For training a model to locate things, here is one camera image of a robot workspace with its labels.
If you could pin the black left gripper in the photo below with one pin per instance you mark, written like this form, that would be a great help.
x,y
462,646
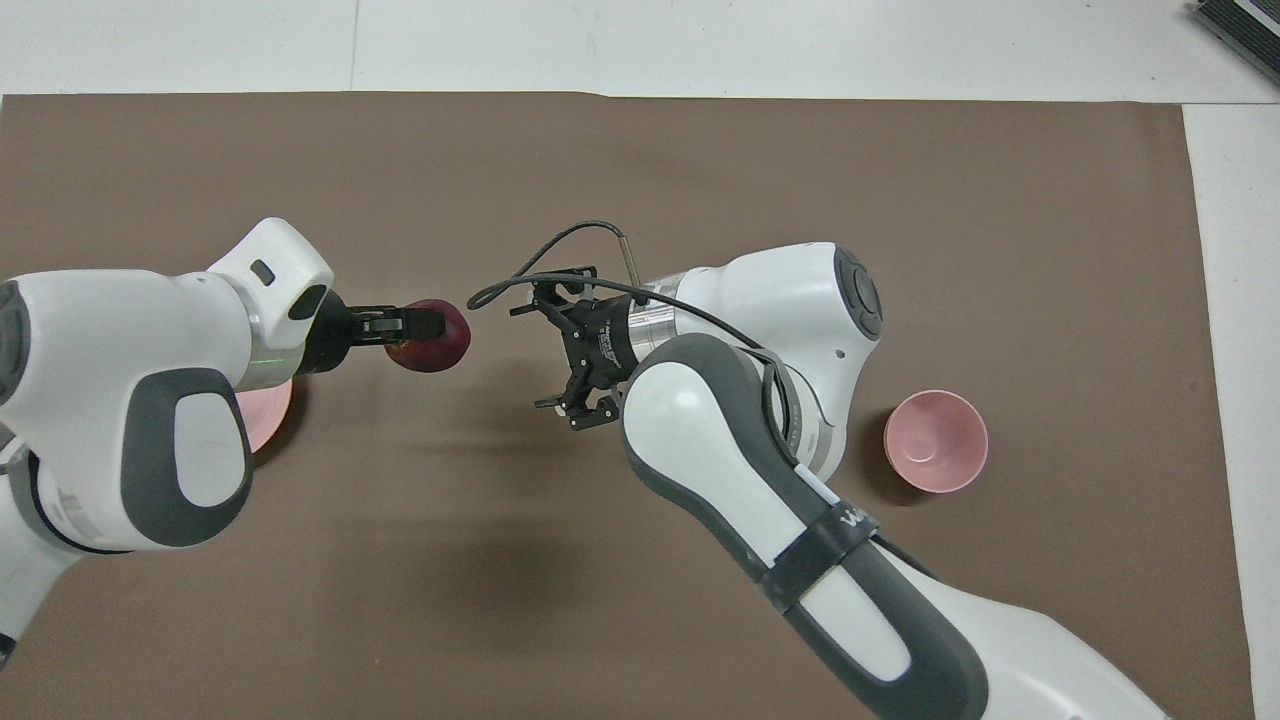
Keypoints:
x,y
335,335

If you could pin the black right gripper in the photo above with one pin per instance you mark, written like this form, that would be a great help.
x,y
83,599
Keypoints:
x,y
600,345

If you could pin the dark red apple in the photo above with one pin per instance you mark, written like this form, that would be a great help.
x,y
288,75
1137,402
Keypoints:
x,y
445,350

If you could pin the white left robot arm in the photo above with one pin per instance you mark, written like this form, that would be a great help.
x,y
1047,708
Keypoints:
x,y
110,400

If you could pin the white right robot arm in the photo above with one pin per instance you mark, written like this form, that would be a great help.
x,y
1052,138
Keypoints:
x,y
760,420

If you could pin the pink plate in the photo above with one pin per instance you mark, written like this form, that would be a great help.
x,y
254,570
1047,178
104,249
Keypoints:
x,y
268,415

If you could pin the pink bowl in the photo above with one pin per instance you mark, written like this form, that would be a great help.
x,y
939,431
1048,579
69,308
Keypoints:
x,y
935,442

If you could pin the brown table mat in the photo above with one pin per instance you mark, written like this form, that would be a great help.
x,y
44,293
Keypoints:
x,y
640,170

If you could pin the dark striped box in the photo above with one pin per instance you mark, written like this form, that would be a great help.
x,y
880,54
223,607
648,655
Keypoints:
x,y
1245,30

